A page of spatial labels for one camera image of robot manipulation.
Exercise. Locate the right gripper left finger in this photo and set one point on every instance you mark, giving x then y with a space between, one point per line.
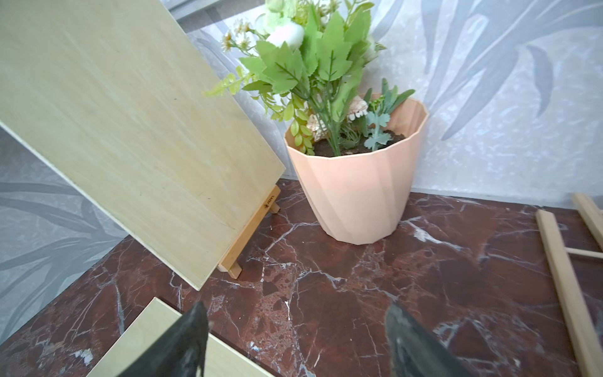
180 350

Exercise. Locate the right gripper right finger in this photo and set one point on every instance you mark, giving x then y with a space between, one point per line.
414 351

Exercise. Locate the wooden board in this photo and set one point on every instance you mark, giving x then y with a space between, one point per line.
111 95
153 321

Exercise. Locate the green artificial plant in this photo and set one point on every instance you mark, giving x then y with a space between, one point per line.
304 61

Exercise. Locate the pink flower pot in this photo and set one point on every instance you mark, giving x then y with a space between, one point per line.
361 198

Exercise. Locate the wooden easel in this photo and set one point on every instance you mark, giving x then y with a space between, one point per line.
228 263
586 346

